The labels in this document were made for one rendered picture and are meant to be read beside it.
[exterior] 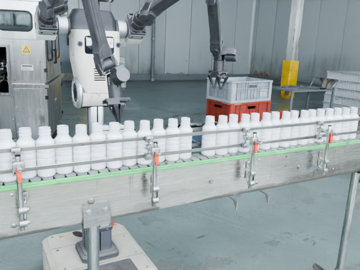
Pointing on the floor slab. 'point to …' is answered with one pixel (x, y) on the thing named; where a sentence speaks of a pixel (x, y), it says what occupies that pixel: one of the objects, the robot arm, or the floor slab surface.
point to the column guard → (289, 76)
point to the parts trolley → (305, 91)
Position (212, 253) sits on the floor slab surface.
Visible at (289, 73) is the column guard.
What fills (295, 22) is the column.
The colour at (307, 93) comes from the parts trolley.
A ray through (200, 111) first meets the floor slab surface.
